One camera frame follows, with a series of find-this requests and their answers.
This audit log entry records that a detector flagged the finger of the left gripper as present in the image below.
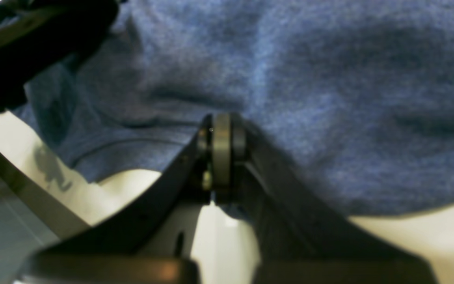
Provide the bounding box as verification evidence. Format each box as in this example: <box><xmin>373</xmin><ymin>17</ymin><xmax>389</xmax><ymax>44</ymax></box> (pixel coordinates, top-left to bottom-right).
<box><xmin>0</xmin><ymin>0</ymin><xmax>119</xmax><ymax>112</ymax></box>

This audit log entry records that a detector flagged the blue-grey t-shirt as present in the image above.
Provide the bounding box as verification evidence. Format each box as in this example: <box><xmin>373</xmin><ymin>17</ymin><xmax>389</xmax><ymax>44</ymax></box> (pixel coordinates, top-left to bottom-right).
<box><xmin>13</xmin><ymin>0</ymin><xmax>454</xmax><ymax>215</ymax></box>

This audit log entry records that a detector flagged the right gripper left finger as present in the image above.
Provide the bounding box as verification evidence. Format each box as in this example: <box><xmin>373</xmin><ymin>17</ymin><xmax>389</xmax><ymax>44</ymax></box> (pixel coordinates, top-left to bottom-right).
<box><xmin>17</xmin><ymin>115</ymin><xmax>212</xmax><ymax>284</ymax></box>

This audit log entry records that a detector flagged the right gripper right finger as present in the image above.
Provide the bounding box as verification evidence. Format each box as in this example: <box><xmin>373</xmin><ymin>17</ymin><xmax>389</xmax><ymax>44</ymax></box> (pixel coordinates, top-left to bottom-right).
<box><xmin>213</xmin><ymin>113</ymin><xmax>437</xmax><ymax>284</ymax></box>

